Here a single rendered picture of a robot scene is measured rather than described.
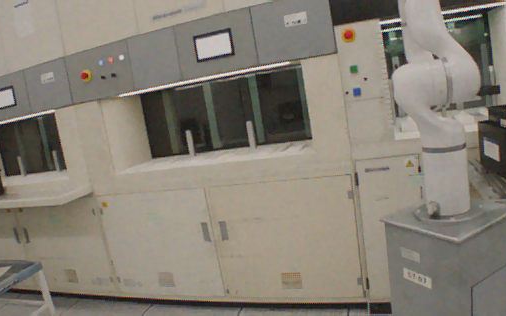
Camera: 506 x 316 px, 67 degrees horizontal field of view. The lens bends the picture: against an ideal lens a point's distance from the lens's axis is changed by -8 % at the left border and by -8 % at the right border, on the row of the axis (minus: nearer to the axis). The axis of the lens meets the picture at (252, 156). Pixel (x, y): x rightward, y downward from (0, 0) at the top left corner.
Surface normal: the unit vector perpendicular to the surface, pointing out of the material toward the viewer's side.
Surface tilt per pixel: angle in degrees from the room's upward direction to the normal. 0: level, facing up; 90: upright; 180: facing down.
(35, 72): 90
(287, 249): 90
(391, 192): 90
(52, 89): 90
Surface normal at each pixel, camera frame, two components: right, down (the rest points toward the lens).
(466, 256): 0.44, 0.07
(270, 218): -0.31, 0.20
